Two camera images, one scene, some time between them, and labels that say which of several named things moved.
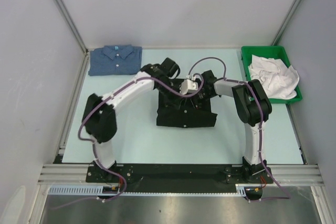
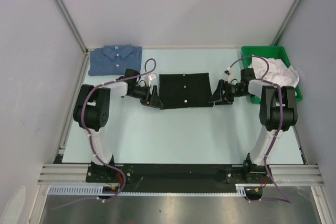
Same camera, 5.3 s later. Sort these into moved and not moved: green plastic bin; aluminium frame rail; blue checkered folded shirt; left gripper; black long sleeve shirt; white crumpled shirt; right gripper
Moved: right gripper; black long sleeve shirt; left gripper
Not moved: white crumpled shirt; green plastic bin; blue checkered folded shirt; aluminium frame rail
